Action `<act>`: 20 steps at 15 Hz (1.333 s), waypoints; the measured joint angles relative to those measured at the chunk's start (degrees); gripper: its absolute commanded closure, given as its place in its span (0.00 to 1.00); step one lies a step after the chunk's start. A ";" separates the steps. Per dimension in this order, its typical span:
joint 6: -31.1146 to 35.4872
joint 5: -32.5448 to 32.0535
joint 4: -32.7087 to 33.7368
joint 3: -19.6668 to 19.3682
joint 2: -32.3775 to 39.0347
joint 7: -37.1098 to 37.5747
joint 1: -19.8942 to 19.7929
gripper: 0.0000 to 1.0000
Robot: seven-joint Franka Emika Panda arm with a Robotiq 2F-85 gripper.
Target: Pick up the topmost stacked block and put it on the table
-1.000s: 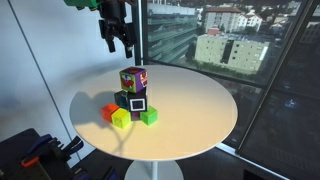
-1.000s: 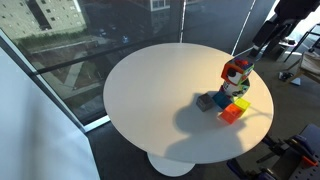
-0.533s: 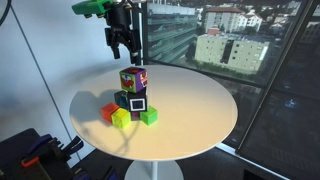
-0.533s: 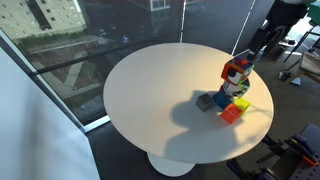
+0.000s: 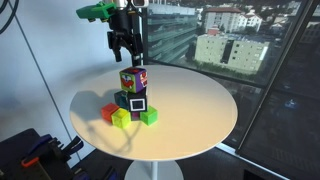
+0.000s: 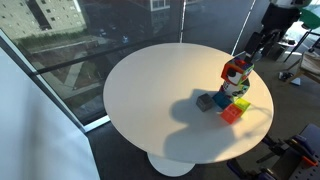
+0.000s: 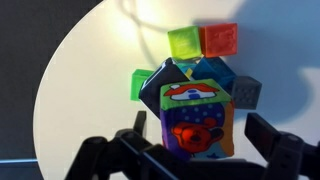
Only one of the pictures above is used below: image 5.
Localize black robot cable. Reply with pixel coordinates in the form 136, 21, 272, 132
0, 0, 20, 35

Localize beige flat-roof building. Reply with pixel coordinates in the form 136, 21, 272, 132
194, 33, 270, 75

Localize yellow block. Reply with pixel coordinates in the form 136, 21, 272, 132
110, 108, 132, 130

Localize glass office building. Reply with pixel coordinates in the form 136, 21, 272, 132
147, 3, 199, 64

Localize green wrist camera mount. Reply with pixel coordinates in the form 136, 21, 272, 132
75, 1, 117, 23

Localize dark purple block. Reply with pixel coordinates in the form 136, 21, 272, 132
130, 111, 143, 122

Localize teal blue block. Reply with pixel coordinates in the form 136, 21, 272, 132
113, 92, 130, 110

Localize orange block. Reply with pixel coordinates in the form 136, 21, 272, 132
101, 102, 120, 123

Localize grey brown block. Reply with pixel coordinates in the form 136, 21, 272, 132
114, 88, 128, 98

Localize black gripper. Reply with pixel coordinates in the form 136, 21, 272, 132
106, 7, 144, 68

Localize purple green picture block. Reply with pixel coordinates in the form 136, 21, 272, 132
119, 66, 149, 94

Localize round white table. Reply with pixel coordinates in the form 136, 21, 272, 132
139, 0, 320, 180

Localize white table pedestal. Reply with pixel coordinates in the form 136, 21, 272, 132
124, 159, 184, 180

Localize black block white square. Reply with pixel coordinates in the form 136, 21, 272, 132
126, 88, 149, 114

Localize white red-roofed building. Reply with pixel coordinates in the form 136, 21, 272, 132
203, 6, 264, 34

